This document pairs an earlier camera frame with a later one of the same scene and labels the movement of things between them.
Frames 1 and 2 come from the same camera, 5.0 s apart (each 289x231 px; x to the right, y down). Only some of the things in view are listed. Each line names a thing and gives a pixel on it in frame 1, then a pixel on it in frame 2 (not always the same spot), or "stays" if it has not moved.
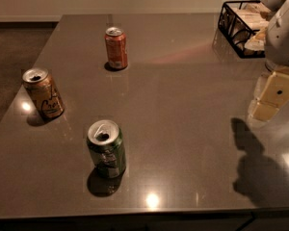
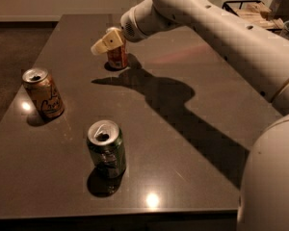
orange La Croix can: [43, 92] stays
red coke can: [117, 42] stays
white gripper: [283, 38] to [128, 28]
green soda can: [107, 148] stays
